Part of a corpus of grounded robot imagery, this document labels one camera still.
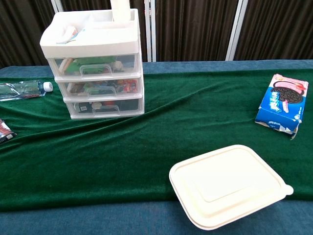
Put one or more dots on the clear drawer with green packet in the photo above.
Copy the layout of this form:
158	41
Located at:
122	64

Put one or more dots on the clear drawer with black items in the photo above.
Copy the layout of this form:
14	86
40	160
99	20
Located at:
129	105

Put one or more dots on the clear drawer with colourful snacks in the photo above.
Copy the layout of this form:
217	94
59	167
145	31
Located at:
80	88

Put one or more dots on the white plastic drawer unit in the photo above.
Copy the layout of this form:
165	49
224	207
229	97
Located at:
88	46

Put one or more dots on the green velvet cloth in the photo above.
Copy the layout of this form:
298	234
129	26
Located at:
122	151

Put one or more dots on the green packet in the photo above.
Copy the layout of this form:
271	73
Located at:
95	60

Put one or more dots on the dark curtain folding screen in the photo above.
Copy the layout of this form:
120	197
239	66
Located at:
195	29

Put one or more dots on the white lidded lunch box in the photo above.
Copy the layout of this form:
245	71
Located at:
230	186

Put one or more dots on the white paper roll cardboard core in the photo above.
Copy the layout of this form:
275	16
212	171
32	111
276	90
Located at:
120	9

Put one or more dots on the blue table cover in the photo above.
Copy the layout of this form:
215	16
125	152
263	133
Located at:
97	220

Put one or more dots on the white blue small packet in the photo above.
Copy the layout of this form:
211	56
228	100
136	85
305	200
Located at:
69	34

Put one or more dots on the blue oreo cookie box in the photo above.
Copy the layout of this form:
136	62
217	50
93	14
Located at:
281	105

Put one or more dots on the clear plastic water bottle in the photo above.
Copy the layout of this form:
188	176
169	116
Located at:
22	89

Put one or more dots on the red black snack packet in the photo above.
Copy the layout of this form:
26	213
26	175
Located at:
5	133

